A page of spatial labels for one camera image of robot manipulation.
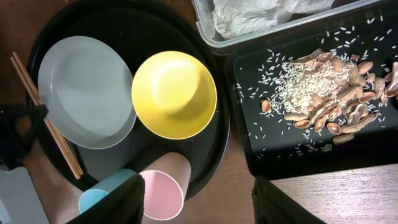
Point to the grey plastic dishwasher rack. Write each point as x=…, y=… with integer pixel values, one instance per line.
x=19, y=200

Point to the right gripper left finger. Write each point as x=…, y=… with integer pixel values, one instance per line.
x=124, y=205

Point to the pink cup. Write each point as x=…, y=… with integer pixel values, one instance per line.
x=166, y=183

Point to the clear plastic bin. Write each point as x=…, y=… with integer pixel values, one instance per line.
x=222, y=46

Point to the round black tray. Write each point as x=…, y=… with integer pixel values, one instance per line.
x=135, y=30

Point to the blue cup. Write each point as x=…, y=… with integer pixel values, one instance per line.
x=96, y=193

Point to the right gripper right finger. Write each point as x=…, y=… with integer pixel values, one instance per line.
x=273, y=206

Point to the yellow bowl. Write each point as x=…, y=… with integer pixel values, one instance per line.
x=174, y=95

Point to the grey round plate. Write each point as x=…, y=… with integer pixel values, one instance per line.
x=86, y=86

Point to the black rectangular bin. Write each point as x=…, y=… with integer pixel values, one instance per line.
x=311, y=161

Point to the white tissue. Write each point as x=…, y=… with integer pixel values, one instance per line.
x=234, y=18

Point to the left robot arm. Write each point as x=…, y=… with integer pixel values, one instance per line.
x=14, y=145

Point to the peanut shells and rice waste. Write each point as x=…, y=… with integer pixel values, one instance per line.
x=308, y=94

